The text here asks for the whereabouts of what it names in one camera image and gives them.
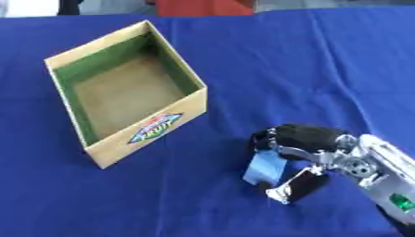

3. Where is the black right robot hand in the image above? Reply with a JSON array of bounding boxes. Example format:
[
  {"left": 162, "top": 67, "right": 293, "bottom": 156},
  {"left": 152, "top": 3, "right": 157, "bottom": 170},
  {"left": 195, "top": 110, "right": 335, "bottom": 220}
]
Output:
[{"left": 247, "top": 123, "right": 360, "bottom": 206}]

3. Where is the light blue block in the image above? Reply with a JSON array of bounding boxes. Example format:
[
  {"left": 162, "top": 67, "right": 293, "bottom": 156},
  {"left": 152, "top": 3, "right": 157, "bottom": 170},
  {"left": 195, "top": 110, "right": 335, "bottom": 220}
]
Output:
[{"left": 241, "top": 149, "right": 291, "bottom": 187}]

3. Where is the tan cardboard box green inside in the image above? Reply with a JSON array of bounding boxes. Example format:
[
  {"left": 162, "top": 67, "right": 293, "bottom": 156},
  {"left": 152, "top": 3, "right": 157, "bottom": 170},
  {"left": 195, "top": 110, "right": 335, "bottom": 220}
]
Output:
[{"left": 42, "top": 19, "right": 209, "bottom": 170}]

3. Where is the red chair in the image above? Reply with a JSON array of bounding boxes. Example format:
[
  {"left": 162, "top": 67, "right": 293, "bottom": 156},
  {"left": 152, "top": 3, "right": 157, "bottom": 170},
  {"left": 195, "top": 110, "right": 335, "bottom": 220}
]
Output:
[{"left": 154, "top": 0, "right": 257, "bottom": 17}]

